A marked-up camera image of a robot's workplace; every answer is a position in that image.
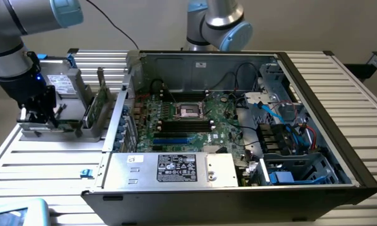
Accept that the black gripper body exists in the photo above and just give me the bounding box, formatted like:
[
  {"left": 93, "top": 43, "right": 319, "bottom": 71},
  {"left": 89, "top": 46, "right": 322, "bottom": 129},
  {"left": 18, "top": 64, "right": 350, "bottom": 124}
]
[{"left": 0, "top": 70, "right": 55, "bottom": 124}]

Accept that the green RAM stick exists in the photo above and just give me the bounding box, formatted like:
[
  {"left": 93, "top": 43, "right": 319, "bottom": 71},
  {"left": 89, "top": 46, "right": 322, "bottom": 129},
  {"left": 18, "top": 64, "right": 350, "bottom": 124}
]
[{"left": 29, "top": 119, "right": 82, "bottom": 132}]

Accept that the silver hard disk with label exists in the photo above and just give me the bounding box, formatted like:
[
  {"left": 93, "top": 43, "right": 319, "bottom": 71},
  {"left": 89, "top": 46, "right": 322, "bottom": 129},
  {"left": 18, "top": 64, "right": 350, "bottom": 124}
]
[{"left": 38, "top": 58, "right": 82, "bottom": 101}]

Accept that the grey parts rack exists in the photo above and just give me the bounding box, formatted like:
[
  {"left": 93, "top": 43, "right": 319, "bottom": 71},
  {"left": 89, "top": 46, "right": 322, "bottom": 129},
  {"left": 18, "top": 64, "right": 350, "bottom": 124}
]
[{"left": 17, "top": 56, "right": 121, "bottom": 143}]

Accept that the green graphics card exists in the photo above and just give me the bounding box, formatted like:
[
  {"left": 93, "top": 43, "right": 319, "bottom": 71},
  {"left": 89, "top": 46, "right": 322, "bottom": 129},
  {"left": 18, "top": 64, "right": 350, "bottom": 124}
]
[{"left": 82, "top": 67, "right": 114, "bottom": 129}]

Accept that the long black expansion slot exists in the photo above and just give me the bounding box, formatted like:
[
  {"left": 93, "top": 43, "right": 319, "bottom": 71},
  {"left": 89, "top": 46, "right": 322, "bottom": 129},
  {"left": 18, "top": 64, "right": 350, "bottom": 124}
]
[{"left": 153, "top": 132, "right": 189, "bottom": 138}]

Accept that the teal rimmed device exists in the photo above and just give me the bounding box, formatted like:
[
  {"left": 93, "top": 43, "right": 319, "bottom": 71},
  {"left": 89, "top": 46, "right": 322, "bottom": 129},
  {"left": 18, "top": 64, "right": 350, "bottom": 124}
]
[{"left": 0, "top": 197, "right": 51, "bottom": 226}]

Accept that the blue expansion slot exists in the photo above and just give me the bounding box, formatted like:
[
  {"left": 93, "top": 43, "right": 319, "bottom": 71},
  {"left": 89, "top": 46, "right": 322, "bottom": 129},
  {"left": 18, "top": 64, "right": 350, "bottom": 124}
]
[{"left": 153, "top": 138, "right": 190, "bottom": 145}]

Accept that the CPU socket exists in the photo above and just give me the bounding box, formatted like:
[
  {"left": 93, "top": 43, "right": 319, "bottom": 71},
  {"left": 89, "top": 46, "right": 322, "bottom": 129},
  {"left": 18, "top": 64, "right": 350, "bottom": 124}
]
[{"left": 173, "top": 102, "right": 205, "bottom": 117}]

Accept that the silver power supply unit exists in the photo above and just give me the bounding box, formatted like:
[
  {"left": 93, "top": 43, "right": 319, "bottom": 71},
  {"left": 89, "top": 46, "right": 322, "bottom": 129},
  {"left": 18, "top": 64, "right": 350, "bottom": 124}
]
[{"left": 99, "top": 152, "right": 239, "bottom": 189}]

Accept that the silver chipset heat sink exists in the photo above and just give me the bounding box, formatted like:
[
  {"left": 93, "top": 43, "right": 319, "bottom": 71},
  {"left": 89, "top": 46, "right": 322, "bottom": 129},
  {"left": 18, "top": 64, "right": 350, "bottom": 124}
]
[{"left": 203, "top": 145, "right": 223, "bottom": 155}]

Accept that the green motherboard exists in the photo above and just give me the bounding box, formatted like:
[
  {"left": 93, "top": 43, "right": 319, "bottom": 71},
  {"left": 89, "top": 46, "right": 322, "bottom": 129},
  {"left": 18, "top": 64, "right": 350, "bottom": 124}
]
[{"left": 133, "top": 90, "right": 249, "bottom": 170}]

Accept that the black open PC case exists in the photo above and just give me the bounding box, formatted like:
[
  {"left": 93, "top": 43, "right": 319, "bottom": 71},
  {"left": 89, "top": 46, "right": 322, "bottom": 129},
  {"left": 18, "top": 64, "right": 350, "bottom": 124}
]
[{"left": 79, "top": 49, "right": 377, "bottom": 226}]

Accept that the black fan shroud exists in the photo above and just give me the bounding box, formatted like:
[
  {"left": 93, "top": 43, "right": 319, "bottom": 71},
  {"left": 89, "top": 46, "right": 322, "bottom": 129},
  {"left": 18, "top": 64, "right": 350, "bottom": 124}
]
[{"left": 255, "top": 123, "right": 298, "bottom": 156}]

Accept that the grey metal disk bay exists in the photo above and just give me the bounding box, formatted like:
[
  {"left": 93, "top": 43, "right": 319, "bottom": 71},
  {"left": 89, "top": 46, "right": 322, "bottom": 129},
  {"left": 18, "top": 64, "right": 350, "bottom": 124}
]
[{"left": 243, "top": 62, "right": 303, "bottom": 120}]

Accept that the disk bay with blue latch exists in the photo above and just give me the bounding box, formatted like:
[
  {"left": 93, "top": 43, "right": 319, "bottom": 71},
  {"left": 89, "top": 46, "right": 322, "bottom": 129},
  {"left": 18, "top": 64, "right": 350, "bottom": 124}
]
[{"left": 259, "top": 152, "right": 341, "bottom": 186}]

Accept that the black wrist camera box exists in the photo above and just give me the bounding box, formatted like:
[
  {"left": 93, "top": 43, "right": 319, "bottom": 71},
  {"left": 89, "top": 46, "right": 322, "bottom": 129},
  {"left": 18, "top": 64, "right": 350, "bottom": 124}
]
[{"left": 30, "top": 68, "right": 47, "bottom": 87}]

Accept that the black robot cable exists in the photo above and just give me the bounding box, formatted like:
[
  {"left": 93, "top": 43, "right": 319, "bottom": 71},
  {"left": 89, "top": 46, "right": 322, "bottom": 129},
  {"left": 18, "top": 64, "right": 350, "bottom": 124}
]
[{"left": 85, "top": 0, "right": 141, "bottom": 50}]

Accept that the thin black wire loop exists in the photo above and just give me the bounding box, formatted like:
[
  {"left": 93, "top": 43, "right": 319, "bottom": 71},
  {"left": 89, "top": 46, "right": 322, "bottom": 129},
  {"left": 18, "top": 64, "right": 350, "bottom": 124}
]
[{"left": 206, "top": 62, "right": 258, "bottom": 93}]

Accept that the blue flat wire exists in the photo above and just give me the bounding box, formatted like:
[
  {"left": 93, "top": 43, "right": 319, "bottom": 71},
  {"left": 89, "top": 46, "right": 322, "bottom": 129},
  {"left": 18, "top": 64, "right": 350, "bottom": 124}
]
[{"left": 253, "top": 101, "right": 311, "bottom": 147}]

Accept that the red wire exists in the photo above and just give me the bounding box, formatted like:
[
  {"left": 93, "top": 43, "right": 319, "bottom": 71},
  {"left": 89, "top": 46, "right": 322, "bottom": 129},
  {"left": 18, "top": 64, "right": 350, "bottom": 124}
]
[{"left": 303, "top": 125, "right": 318, "bottom": 149}]

